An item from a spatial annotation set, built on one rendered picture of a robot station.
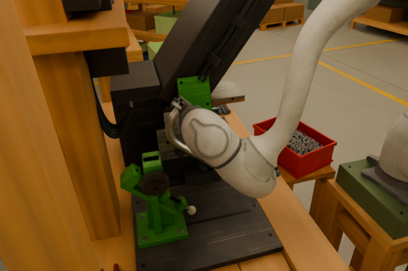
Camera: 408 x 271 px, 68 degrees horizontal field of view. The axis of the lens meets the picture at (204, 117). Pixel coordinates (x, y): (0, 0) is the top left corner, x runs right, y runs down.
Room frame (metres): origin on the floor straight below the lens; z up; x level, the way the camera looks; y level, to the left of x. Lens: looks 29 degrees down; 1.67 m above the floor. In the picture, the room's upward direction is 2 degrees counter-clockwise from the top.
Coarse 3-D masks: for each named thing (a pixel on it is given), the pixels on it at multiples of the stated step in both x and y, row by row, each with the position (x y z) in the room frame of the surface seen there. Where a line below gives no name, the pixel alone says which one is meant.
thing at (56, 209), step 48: (0, 0) 0.33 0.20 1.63; (48, 0) 0.65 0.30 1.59; (0, 48) 0.29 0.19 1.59; (0, 96) 0.28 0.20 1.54; (48, 96) 0.64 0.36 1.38; (0, 144) 0.28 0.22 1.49; (48, 144) 0.32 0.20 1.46; (96, 144) 0.66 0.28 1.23; (0, 192) 0.27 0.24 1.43; (48, 192) 0.28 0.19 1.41; (96, 192) 0.65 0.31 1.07; (0, 240) 0.27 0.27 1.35; (48, 240) 0.28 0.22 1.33; (96, 240) 0.64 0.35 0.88
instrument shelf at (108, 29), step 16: (80, 16) 0.72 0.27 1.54; (96, 16) 0.71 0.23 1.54; (112, 16) 0.70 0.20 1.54; (32, 32) 0.58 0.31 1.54; (48, 32) 0.57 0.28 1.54; (64, 32) 0.57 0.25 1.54; (80, 32) 0.58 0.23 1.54; (96, 32) 0.58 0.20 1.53; (112, 32) 0.59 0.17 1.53; (32, 48) 0.56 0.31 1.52; (48, 48) 0.56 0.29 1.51; (64, 48) 0.57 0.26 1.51; (80, 48) 0.58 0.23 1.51; (96, 48) 0.58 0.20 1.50
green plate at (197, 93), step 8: (184, 80) 0.99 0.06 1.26; (192, 80) 1.00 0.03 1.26; (200, 80) 1.00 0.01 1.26; (208, 80) 1.01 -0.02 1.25; (184, 88) 0.98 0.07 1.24; (192, 88) 0.99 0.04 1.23; (200, 88) 0.99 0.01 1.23; (208, 88) 1.00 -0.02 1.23; (184, 96) 0.97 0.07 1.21; (192, 96) 0.98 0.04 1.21; (200, 96) 0.99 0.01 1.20; (208, 96) 0.99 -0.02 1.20; (192, 104) 0.97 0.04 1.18; (200, 104) 0.98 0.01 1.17; (208, 104) 0.98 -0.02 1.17
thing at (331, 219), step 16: (336, 208) 0.84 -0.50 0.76; (320, 224) 0.91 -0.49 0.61; (336, 224) 0.85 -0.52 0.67; (352, 224) 0.78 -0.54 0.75; (336, 240) 0.85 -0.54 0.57; (352, 240) 0.75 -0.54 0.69; (368, 240) 0.71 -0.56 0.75; (352, 256) 0.97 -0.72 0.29; (368, 256) 0.66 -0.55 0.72; (384, 256) 0.61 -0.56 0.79; (400, 256) 0.63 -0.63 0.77
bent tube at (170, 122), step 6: (180, 96) 0.93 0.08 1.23; (186, 102) 0.93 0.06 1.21; (174, 108) 0.93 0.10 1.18; (174, 114) 0.92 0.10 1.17; (168, 120) 0.91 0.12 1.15; (174, 120) 0.91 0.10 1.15; (168, 126) 0.90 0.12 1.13; (168, 132) 0.89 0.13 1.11; (168, 138) 0.89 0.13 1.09; (174, 138) 0.89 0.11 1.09; (174, 144) 0.89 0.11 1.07; (180, 144) 0.89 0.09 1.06; (180, 150) 0.89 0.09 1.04; (186, 150) 0.89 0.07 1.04; (192, 156) 0.89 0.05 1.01; (204, 162) 0.89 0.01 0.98
